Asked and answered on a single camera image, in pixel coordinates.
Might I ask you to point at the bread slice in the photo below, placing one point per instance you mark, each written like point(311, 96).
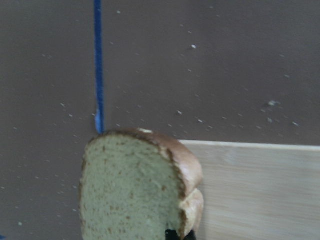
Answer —
point(136, 184)

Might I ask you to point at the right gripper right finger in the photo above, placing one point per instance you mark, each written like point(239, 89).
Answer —
point(191, 235)

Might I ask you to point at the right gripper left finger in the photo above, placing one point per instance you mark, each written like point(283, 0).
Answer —
point(171, 234)

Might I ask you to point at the wooden cutting board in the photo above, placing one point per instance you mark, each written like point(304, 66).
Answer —
point(259, 191)

